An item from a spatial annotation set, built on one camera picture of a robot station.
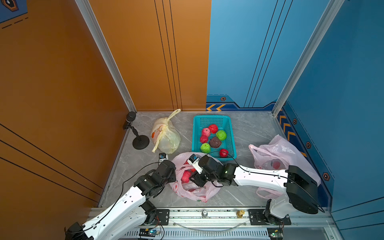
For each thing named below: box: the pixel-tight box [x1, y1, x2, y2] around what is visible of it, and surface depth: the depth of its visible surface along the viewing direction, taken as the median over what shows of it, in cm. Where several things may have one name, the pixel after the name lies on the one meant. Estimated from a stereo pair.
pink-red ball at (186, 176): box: [181, 170, 192, 184], surface depth 82 cm
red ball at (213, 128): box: [208, 124, 219, 134], surface depth 104 cm
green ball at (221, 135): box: [216, 130, 227, 141], surface depth 101 cm
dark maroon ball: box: [209, 136, 222, 148], surface depth 98 cm
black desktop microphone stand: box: [122, 111, 150, 150], surface depth 101 cm
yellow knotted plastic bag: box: [150, 109, 181, 154], surface depth 96 cm
